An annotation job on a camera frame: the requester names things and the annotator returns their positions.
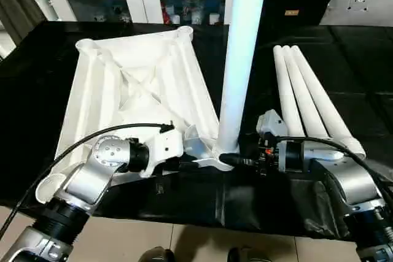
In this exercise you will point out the black work mat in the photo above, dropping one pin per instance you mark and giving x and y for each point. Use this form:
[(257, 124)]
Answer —
[(184, 200)]

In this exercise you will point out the red bottle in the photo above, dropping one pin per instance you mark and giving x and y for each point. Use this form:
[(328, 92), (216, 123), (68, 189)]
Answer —
[(165, 15)]

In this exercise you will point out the white leg with black mark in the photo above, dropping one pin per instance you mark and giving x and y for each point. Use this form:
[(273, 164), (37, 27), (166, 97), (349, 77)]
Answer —
[(239, 59)]

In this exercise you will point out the white plastic table leg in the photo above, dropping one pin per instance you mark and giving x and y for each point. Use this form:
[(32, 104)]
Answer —
[(304, 90), (319, 90), (287, 90)]

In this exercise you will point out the dark brown curtain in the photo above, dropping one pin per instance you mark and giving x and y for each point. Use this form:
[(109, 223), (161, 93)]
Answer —
[(18, 4)]

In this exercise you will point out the white plastic table top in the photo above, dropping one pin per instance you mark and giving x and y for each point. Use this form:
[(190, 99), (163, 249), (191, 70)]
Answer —
[(122, 75)]

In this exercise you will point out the white and blue pole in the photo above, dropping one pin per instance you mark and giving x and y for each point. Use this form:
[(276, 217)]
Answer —
[(49, 7)]

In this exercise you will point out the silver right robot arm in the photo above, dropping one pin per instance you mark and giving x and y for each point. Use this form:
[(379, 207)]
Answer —
[(347, 182)]

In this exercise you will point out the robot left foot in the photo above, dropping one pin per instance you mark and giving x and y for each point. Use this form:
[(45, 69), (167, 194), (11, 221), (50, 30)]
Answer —
[(158, 256)]

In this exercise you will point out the small white jar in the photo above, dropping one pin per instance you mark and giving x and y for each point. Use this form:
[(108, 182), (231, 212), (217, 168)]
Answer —
[(196, 18), (175, 19), (214, 19)]

